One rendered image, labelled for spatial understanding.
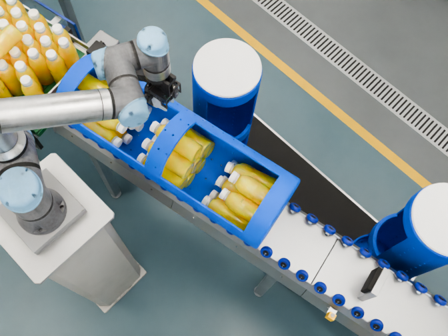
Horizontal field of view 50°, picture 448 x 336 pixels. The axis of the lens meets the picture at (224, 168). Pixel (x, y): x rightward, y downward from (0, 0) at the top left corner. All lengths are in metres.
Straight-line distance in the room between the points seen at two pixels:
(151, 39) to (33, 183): 0.52
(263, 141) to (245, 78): 0.92
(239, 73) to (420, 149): 1.59
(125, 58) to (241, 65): 0.83
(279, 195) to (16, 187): 0.78
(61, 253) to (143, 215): 1.24
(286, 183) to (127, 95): 0.65
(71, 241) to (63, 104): 0.62
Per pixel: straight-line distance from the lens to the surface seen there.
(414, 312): 1.93
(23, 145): 1.48
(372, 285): 1.73
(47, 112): 1.13
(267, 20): 3.47
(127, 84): 1.19
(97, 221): 1.63
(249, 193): 1.62
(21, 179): 1.45
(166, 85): 1.35
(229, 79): 1.95
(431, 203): 1.93
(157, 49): 1.23
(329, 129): 3.10
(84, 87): 1.83
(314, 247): 1.85
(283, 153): 2.81
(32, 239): 1.63
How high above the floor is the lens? 2.69
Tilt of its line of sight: 68 degrees down
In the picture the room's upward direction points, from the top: 7 degrees clockwise
